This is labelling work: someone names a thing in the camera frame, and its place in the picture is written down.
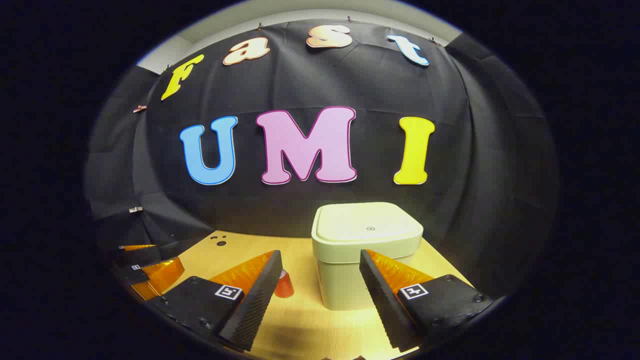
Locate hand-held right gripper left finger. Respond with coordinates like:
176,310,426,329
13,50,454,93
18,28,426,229
145,250,283,352

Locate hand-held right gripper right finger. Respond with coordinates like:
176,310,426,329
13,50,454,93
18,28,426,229
359,249,496,352

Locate orange pop can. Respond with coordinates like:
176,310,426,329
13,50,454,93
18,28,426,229
274,269,295,299

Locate pale green desktop garbage bin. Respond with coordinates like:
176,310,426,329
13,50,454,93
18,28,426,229
311,202,424,311

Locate wooden desktop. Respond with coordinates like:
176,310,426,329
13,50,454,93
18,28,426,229
172,230,473,360

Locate black backdrop cloth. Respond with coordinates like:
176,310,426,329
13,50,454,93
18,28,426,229
85,19,558,301

